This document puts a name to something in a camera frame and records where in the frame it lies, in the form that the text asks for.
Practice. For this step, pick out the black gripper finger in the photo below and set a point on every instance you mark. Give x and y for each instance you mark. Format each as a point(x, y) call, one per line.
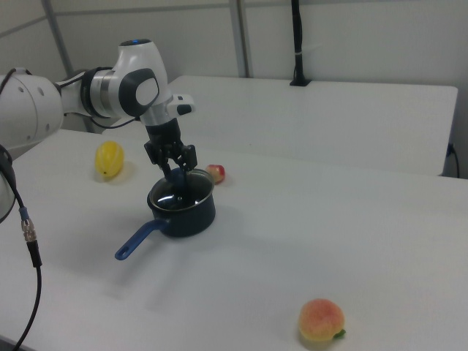
point(157, 157)
point(189, 157)

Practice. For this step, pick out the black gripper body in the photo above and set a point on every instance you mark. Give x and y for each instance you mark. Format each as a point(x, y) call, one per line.
point(164, 140)

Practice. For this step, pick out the glass lid with blue knob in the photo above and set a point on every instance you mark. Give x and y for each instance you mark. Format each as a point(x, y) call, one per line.
point(172, 200)

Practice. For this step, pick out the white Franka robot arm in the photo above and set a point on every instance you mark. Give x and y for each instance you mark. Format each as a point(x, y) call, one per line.
point(139, 66)

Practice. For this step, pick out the red toy wax apple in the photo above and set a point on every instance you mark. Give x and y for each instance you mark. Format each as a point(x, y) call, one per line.
point(216, 173)

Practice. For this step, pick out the white side table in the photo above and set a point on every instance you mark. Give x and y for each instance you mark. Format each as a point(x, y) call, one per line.
point(292, 120)

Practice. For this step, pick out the peach coloured toy peach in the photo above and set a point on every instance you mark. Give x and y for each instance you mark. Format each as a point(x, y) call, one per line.
point(321, 320)

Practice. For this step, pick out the black camera pole with base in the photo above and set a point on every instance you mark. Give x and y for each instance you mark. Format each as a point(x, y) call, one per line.
point(299, 36)

